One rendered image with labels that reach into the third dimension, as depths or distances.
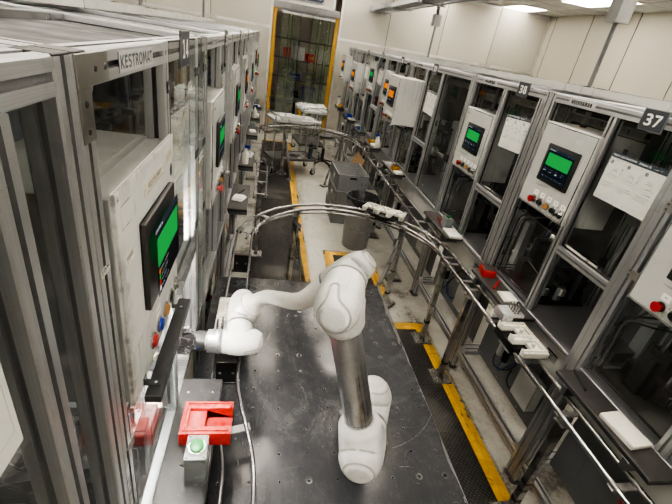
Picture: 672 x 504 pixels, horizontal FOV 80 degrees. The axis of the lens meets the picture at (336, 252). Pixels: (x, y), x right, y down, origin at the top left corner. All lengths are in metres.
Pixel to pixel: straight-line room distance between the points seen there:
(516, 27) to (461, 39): 1.26
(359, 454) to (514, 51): 10.15
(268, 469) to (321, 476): 0.20
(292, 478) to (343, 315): 0.77
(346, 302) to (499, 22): 9.88
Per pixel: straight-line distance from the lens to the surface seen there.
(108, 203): 0.71
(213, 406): 1.49
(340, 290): 1.12
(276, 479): 1.67
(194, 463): 1.31
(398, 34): 9.87
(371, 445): 1.49
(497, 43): 10.72
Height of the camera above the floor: 2.09
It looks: 27 degrees down
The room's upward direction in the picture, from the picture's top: 10 degrees clockwise
